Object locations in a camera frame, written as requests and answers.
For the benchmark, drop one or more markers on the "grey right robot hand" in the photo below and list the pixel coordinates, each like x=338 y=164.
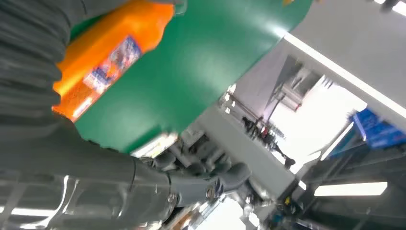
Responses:
x=79 y=177

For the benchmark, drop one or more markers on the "white tube with yellow print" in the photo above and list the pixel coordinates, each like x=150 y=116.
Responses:
x=155 y=146

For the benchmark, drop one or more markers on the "ceiling light panel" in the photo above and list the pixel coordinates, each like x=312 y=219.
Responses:
x=349 y=189

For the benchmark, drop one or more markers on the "blue banner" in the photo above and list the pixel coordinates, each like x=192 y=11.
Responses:
x=380 y=130

